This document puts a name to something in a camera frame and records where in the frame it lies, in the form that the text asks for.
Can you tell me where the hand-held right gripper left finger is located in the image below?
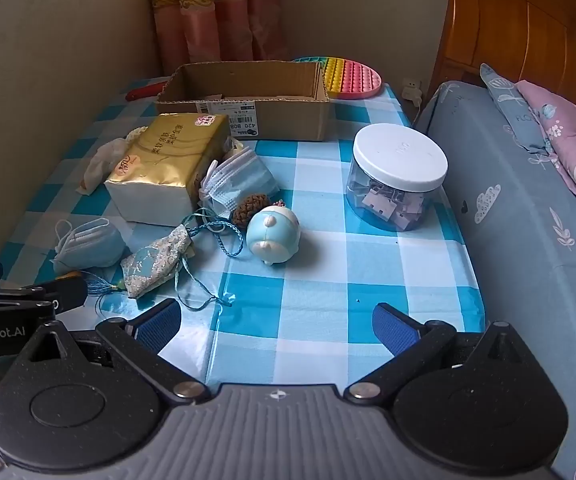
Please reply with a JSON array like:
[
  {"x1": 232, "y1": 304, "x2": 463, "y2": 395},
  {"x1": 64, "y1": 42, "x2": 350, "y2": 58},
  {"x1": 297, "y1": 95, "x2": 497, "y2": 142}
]
[{"x1": 22, "y1": 298, "x2": 209, "y2": 409}]

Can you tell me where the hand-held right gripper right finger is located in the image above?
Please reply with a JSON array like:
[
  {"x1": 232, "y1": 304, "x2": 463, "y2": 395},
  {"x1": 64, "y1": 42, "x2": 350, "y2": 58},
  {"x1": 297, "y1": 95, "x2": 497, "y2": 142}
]
[{"x1": 343, "y1": 303, "x2": 537, "y2": 406}]

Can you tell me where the blue face mask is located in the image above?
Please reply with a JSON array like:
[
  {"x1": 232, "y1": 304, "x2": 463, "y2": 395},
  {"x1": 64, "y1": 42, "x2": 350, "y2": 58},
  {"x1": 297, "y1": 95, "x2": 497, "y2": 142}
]
[
  {"x1": 198, "y1": 147, "x2": 280, "y2": 218},
  {"x1": 50, "y1": 217, "x2": 129, "y2": 277}
]

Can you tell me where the blue floral sachet pouch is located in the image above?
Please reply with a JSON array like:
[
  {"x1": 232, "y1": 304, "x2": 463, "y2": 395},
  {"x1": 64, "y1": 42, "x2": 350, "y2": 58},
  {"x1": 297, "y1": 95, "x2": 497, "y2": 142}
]
[{"x1": 83, "y1": 207, "x2": 245, "y2": 311}]

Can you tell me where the white packet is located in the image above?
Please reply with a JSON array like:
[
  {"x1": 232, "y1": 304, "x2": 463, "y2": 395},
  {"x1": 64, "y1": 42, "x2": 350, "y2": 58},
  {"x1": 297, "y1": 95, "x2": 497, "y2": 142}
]
[{"x1": 75, "y1": 127, "x2": 146, "y2": 195}]

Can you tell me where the round blue plush toy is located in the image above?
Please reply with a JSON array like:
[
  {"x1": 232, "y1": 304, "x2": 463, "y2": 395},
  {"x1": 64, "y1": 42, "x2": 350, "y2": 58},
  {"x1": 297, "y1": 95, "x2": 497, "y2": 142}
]
[{"x1": 245, "y1": 200, "x2": 301, "y2": 265}]

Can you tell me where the brown pine cone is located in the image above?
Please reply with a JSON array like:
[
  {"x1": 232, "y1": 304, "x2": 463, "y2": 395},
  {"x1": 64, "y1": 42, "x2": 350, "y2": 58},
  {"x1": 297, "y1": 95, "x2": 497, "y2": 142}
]
[{"x1": 232, "y1": 192, "x2": 270, "y2": 226}]

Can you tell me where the brown cardboard box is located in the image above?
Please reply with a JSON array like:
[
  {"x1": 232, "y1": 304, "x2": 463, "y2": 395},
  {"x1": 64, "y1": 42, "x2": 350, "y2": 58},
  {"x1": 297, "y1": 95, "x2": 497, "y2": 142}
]
[{"x1": 154, "y1": 60, "x2": 331, "y2": 142}]

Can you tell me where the beige soft item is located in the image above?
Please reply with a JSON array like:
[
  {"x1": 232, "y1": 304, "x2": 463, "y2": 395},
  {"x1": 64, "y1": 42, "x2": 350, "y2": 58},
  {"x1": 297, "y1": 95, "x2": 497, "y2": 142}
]
[{"x1": 223, "y1": 135, "x2": 246, "y2": 161}]

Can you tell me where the blue checked tablecloth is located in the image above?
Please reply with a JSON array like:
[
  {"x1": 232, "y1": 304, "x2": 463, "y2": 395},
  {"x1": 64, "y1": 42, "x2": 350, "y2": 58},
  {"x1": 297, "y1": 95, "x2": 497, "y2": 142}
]
[{"x1": 0, "y1": 77, "x2": 489, "y2": 396}]

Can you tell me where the gold tissue pack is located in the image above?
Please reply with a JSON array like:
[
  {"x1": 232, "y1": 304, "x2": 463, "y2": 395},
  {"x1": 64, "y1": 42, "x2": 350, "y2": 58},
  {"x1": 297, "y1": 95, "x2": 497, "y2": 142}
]
[{"x1": 104, "y1": 112, "x2": 231, "y2": 227}]

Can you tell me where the bed with blue sheet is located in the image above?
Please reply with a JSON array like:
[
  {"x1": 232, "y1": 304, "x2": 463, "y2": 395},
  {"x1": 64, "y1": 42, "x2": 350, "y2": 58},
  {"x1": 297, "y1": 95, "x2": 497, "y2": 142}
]
[{"x1": 413, "y1": 80, "x2": 576, "y2": 480}]

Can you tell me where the clear jar with white lid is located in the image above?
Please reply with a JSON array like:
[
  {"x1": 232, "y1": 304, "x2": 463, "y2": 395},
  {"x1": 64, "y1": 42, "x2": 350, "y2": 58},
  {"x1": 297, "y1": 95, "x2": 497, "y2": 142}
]
[{"x1": 345, "y1": 122, "x2": 449, "y2": 232}]

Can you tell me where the red plastic object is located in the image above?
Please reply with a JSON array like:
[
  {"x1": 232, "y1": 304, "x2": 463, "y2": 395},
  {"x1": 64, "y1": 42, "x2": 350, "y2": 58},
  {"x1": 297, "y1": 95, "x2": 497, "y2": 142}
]
[{"x1": 125, "y1": 82, "x2": 169, "y2": 102}]

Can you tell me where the blue patterned pillow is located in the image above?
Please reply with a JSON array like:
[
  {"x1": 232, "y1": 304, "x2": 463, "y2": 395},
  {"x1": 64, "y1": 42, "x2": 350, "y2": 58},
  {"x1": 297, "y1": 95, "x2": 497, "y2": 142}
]
[{"x1": 479, "y1": 62, "x2": 576, "y2": 161}]

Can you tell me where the pink floral pillow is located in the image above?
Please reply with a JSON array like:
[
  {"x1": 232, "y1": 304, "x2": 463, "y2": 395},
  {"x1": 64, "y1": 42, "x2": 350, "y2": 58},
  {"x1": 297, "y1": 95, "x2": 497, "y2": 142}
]
[{"x1": 515, "y1": 80, "x2": 576, "y2": 251}]

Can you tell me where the rainbow pop bubble toy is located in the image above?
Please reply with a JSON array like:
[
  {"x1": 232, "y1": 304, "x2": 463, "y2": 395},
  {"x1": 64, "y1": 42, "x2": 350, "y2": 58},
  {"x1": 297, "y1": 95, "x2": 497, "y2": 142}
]
[{"x1": 290, "y1": 56, "x2": 384, "y2": 101}]

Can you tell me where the pink curtain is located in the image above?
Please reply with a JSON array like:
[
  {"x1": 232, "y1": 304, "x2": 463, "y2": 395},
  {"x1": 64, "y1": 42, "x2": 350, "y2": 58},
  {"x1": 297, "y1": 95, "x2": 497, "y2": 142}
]
[{"x1": 147, "y1": 0, "x2": 289, "y2": 78}]

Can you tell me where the wooden headboard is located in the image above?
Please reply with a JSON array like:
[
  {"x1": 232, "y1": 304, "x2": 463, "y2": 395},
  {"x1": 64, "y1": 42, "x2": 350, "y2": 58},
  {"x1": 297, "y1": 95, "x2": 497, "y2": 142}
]
[{"x1": 430, "y1": 0, "x2": 576, "y2": 111}]

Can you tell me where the white wall charger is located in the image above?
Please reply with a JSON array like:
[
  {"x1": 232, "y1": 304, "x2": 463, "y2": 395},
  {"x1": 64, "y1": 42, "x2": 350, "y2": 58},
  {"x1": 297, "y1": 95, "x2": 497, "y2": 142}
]
[{"x1": 400, "y1": 77, "x2": 425, "y2": 108}]

